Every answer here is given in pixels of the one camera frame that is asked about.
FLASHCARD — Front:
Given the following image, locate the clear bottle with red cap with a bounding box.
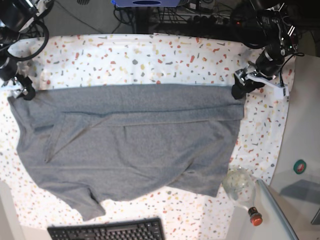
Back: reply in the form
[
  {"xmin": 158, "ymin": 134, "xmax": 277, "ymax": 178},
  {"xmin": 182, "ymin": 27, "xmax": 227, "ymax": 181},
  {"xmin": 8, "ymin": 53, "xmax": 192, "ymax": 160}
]
[{"xmin": 222, "ymin": 167, "xmax": 263, "ymax": 227}]

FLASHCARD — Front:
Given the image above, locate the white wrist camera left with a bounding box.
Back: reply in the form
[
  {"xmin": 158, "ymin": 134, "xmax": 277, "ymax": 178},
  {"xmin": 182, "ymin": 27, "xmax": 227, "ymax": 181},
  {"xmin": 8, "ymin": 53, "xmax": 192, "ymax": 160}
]
[{"xmin": 273, "ymin": 85, "xmax": 290, "ymax": 100}]

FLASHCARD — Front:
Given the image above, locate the green tape roll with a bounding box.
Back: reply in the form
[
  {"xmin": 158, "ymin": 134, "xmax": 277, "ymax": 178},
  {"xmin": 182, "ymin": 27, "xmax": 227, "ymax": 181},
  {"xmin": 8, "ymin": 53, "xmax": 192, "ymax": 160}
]
[{"xmin": 293, "ymin": 159, "xmax": 307, "ymax": 175}]

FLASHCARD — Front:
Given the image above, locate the grey t-shirt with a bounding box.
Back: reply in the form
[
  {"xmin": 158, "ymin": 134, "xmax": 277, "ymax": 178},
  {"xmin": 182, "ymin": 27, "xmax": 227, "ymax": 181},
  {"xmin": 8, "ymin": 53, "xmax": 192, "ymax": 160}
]
[{"xmin": 8, "ymin": 84, "xmax": 245, "ymax": 221}]

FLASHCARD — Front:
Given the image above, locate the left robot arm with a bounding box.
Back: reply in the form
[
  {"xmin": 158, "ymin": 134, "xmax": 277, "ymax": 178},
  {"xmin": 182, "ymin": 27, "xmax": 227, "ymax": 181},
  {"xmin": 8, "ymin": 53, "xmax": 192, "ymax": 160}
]
[{"xmin": 230, "ymin": 0, "xmax": 300, "ymax": 100}]

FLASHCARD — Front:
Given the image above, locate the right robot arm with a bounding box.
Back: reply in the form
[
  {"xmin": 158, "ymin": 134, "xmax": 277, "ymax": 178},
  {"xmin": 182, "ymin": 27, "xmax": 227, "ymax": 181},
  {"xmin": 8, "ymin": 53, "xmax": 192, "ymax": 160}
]
[{"xmin": 0, "ymin": 0, "xmax": 54, "ymax": 101}]

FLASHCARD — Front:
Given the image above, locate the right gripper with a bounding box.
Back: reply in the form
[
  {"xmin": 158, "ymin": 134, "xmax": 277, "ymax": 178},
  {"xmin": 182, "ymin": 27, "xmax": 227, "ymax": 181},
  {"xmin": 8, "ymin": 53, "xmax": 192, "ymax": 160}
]
[{"xmin": 0, "ymin": 57, "xmax": 36, "ymax": 101}]

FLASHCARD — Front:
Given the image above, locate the blue box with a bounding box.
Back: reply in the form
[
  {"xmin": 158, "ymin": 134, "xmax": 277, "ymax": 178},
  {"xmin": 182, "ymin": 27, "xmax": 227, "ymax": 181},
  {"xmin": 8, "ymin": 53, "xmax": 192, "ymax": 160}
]
[{"xmin": 111, "ymin": 0, "xmax": 190, "ymax": 8}]

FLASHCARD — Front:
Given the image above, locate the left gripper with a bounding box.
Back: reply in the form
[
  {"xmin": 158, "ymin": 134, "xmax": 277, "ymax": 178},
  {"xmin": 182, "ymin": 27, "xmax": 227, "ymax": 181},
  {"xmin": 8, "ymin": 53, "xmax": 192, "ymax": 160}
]
[{"xmin": 231, "ymin": 46, "xmax": 286, "ymax": 100}]

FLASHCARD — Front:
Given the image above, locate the grey laptop corner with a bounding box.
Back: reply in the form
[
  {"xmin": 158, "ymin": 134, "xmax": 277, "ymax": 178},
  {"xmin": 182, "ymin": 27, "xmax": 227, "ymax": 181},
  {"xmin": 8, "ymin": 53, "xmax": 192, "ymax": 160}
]
[{"xmin": 310, "ymin": 209, "xmax": 320, "ymax": 225}]

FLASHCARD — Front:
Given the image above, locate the black computer keyboard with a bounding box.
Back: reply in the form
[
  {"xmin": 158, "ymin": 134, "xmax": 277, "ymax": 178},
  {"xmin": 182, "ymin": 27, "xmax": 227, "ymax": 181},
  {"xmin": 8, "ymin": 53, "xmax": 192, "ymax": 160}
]
[{"xmin": 47, "ymin": 218, "xmax": 166, "ymax": 240}]

